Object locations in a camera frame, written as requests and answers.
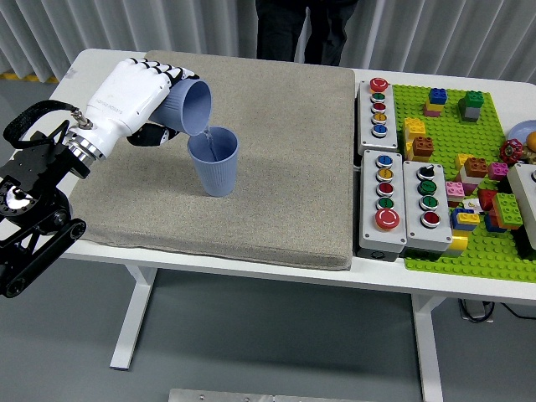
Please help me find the green studded baseplate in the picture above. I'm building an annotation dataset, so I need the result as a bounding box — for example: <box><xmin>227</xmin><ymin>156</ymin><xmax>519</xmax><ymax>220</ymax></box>
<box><xmin>391</xmin><ymin>84</ymin><xmax>536</xmax><ymax>282</ymax></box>

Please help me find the blue ribbed plastic cup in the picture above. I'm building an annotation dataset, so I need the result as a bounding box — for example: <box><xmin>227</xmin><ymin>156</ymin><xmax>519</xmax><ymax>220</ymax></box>
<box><xmin>148</xmin><ymin>78</ymin><xmax>213</xmax><ymax>137</ymax></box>
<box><xmin>187</xmin><ymin>126</ymin><xmax>240</xmax><ymax>198</ymax></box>

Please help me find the four-button box with black switch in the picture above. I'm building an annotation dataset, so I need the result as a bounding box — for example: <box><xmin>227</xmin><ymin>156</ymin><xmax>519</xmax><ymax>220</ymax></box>
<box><xmin>402</xmin><ymin>160</ymin><xmax>454</xmax><ymax>253</ymax></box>

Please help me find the brown toy brick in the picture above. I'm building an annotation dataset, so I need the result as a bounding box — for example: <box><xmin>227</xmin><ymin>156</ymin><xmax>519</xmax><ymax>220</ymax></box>
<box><xmin>411</xmin><ymin>137</ymin><xmax>436</xmax><ymax>162</ymax></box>

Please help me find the green grey brick stack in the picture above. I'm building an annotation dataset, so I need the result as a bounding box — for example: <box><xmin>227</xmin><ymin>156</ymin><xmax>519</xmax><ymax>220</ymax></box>
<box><xmin>457</xmin><ymin>90</ymin><xmax>486</xmax><ymax>124</ymax></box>

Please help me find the red valve wheel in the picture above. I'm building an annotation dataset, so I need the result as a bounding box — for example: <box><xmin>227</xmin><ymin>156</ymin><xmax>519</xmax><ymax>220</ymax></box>
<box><xmin>501</xmin><ymin>139</ymin><xmax>523</xmax><ymax>164</ymax></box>

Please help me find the white box with black base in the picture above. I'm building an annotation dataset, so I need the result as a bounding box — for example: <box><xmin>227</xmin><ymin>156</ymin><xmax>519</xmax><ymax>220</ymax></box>
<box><xmin>506</xmin><ymin>162</ymin><xmax>536</xmax><ymax>259</ymax></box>

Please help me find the red toy brick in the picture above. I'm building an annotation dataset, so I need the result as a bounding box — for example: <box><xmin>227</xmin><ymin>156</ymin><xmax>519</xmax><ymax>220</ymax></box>
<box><xmin>477</xmin><ymin>188</ymin><xmax>499</xmax><ymax>212</ymax></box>

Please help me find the grey-brown fabric mat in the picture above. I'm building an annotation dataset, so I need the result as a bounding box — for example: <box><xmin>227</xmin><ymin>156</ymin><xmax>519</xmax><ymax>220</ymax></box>
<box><xmin>69</xmin><ymin>50</ymin><xmax>355</xmax><ymax>271</ymax></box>

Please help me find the yellow cylinder brick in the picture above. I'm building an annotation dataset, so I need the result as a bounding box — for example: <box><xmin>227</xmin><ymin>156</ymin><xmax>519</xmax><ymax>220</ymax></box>
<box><xmin>443</xmin><ymin>234</ymin><xmax>469</xmax><ymax>257</ymax></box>

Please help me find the pink toy brick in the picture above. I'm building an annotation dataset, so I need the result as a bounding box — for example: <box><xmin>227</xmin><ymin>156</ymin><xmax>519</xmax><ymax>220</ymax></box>
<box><xmin>445</xmin><ymin>181</ymin><xmax>466</xmax><ymax>207</ymax></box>

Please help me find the brown yellow white brick stack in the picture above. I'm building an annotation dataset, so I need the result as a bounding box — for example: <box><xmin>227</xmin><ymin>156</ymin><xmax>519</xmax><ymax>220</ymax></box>
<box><xmin>454</xmin><ymin>153</ymin><xmax>490</xmax><ymax>196</ymax></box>

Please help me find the green orange brick stack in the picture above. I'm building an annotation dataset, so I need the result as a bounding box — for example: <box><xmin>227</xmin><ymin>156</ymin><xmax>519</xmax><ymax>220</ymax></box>
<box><xmin>484</xmin><ymin>193</ymin><xmax>524</xmax><ymax>234</ymax></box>

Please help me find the light blue plate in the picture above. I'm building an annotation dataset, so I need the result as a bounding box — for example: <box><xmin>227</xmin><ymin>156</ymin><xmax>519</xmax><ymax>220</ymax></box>
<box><xmin>508</xmin><ymin>120</ymin><xmax>536</xmax><ymax>146</ymax></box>

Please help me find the person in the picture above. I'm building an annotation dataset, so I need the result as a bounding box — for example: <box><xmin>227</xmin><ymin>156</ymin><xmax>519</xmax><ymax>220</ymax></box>
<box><xmin>255</xmin><ymin>0</ymin><xmax>359</xmax><ymax>67</ymax></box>

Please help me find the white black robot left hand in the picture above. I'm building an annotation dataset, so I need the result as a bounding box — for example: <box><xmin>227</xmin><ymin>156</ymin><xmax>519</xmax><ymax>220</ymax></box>
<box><xmin>85</xmin><ymin>57</ymin><xmax>200</xmax><ymax>154</ymax></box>

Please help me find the blue yellow pink brick stack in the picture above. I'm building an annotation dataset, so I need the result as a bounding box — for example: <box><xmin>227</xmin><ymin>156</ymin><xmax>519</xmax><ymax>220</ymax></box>
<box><xmin>422</xmin><ymin>87</ymin><xmax>448</xmax><ymax>118</ymax></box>

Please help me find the white table leg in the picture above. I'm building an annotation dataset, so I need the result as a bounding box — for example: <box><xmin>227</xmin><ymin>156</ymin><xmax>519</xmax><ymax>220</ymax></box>
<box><xmin>109</xmin><ymin>264</ymin><xmax>159</xmax><ymax>372</ymax></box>
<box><xmin>410</xmin><ymin>292</ymin><xmax>447</xmax><ymax>402</ymax></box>

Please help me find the five-button box without rim screws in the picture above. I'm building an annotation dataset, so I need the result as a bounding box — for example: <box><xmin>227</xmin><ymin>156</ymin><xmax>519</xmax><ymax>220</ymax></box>
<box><xmin>356</xmin><ymin>77</ymin><xmax>399</xmax><ymax>155</ymax></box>

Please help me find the five-button box with rim screws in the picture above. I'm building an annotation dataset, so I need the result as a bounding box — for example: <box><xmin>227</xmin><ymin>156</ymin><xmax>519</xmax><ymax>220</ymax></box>
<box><xmin>358</xmin><ymin>149</ymin><xmax>409</xmax><ymax>252</ymax></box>

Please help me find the white pleated curtain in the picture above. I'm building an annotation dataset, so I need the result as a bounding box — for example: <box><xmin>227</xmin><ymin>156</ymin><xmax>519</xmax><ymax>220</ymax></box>
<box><xmin>0</xmin><ymin>0</ymin><xmax>536</xmax><ymax>85</ymax></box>

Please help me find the power strip with cables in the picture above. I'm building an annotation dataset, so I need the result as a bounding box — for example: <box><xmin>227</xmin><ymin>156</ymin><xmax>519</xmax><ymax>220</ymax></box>
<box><xmin>458</xmin><ymin>297</ymin><xmax>536</xmax><ymax>323</ymax></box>

